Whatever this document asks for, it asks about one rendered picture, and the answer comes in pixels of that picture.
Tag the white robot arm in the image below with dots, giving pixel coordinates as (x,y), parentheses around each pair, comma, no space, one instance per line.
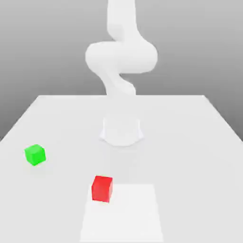
(121,57)

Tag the small red cube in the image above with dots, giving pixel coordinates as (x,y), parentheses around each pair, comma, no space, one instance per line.
(101,188)

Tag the small green cube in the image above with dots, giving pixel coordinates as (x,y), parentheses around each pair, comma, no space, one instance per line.
(35,154)

